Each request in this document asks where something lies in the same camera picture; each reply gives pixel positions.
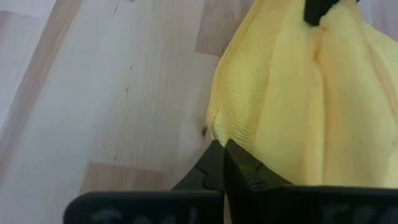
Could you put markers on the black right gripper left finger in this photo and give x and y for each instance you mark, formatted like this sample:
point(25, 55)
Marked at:
point(208, 171)

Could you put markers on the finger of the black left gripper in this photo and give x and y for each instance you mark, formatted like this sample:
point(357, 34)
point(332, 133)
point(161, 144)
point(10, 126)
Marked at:
point(317, 11)

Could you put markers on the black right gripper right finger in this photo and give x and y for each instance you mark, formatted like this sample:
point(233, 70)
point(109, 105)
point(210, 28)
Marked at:
point(245, 174)

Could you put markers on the yellow microfiber towel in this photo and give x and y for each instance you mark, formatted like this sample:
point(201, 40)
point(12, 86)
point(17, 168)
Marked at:
point(295, 109)

